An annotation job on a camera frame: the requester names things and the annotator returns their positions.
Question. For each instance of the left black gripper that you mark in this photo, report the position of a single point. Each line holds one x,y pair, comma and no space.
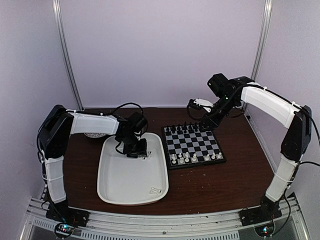
141,151

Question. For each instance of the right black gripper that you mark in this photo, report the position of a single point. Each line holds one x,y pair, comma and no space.
208,120

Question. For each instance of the white chess queen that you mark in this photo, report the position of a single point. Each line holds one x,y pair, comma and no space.
194,157

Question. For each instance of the white chess bishop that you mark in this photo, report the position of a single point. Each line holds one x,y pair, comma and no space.
187,159

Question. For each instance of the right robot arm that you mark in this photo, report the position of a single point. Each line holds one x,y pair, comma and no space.
295,119

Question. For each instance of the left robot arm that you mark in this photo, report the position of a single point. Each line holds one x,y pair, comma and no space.
61,123

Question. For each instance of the black chess pieces row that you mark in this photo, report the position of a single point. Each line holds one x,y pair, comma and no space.
180,129

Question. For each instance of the white chess piece pair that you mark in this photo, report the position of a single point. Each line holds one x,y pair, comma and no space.
155,191

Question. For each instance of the white rectangular tray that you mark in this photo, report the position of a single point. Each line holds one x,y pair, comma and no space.
127,181

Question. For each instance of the black and white chessboard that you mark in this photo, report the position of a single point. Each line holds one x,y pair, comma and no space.
202,143

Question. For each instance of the patterned ceramic plate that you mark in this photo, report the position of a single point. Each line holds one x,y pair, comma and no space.
95,135

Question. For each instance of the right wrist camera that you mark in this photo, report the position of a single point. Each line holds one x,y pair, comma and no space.
200,104

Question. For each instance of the front aluminium rail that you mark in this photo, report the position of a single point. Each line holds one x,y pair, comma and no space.
225,225

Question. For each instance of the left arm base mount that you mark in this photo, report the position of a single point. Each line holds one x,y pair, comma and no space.
74,217

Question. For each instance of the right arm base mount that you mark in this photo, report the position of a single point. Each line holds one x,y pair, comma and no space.
255,215

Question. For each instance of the right aluminium frame post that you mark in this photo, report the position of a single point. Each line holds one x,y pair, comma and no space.
264,30

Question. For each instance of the aluminium frame post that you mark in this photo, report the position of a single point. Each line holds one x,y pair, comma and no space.
264,30
66,56

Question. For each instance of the left aluminium frame post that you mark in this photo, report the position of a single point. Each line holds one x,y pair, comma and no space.
66,56

